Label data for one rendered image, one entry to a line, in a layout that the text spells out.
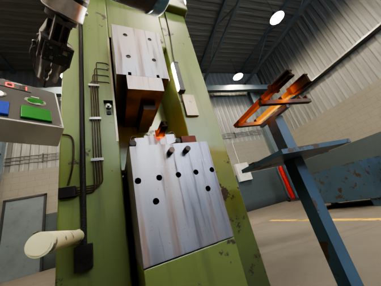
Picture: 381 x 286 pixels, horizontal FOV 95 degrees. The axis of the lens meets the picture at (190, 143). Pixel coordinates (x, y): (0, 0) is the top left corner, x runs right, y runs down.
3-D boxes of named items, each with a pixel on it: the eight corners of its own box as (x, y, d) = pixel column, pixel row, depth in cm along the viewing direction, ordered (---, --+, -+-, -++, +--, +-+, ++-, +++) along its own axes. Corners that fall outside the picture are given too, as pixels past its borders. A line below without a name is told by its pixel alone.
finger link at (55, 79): (44, 93, 51) (52, 63, 48) (43, 85, 54) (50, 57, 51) (58, 96, 53) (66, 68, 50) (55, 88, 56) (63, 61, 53)
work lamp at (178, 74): (188, 89, 122) (165, 7, 154) (180, 89, 119) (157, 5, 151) (186, 93, 126) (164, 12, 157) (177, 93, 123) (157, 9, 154)
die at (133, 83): (164, 91, 101) (161, 78, 104) (127, 88, 92) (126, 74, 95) (151, 126, 136) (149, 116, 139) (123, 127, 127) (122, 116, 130)
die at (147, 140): (177, 147, 88) (173, 132, 91) (136, 151, 80) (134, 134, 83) (159, 170, 123) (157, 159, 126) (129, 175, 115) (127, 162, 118)
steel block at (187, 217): (234, 235, 74) (207, 141, 90) (143, 269, 58) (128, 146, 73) (187, 233, 121) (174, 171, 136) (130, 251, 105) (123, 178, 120)
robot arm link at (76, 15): (43, -20, 43) (86, 8, 50) (38, 1, 45) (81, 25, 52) (45, -17, 38) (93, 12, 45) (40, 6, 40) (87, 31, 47)
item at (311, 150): (351, 142, 79) (348, 138, 79) (283, 154, 66) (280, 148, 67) (298, 162, 105) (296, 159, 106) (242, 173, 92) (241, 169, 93)
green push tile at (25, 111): (52, 121, 57) (50, 110, 61) (20, 115, 51) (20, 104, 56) (51, 125, 57) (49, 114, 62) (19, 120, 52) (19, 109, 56)
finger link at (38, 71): (30, 89, 48) (37, 58, 45) (29, 81, 52) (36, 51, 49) (44, 93, 51) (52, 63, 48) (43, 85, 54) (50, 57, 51)
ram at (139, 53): (182, 80, 110) (170, 36, 124) (115, 73, 93) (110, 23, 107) (165, 116, 145) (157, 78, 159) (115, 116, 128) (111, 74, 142)
